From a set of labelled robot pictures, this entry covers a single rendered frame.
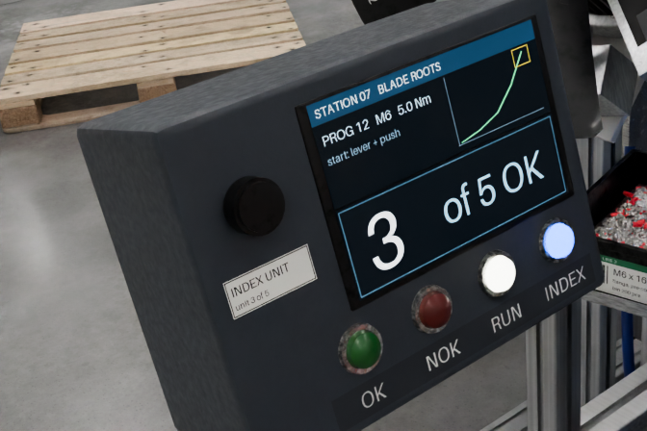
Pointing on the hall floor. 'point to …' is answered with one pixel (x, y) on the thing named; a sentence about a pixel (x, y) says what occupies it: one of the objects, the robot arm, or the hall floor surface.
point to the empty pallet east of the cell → (140, 51)
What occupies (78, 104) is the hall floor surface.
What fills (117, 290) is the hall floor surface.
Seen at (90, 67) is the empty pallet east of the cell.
